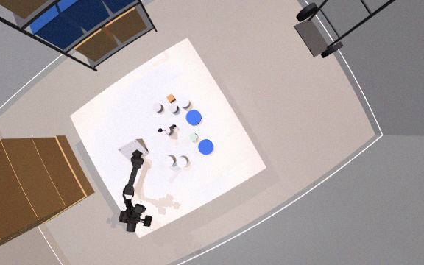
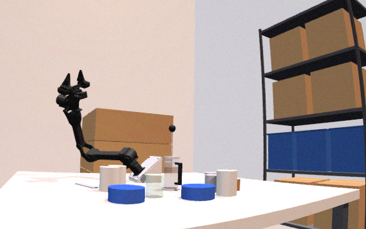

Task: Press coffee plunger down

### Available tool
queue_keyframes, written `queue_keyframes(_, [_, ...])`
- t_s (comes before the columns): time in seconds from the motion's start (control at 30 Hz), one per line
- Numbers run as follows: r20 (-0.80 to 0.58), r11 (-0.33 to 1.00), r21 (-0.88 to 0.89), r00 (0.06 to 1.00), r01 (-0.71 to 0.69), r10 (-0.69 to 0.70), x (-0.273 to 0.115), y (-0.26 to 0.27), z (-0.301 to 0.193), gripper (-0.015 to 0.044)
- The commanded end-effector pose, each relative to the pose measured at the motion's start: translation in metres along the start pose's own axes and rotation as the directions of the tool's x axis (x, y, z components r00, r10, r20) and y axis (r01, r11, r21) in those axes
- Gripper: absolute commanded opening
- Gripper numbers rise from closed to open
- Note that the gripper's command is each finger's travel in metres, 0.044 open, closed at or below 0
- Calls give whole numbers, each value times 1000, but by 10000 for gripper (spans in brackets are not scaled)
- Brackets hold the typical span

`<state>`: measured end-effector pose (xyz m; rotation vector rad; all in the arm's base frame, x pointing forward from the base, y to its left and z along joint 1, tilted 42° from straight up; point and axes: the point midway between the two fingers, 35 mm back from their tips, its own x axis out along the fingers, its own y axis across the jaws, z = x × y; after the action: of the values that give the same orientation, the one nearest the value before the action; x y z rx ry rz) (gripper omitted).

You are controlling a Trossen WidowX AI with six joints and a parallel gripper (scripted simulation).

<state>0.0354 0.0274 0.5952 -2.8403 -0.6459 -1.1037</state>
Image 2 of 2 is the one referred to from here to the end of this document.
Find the blue short cylinder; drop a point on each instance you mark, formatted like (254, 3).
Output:
(197, 192)
(126, 194)

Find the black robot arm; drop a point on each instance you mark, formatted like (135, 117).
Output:
(127, 155)

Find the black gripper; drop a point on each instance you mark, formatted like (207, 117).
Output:
(66, 89)

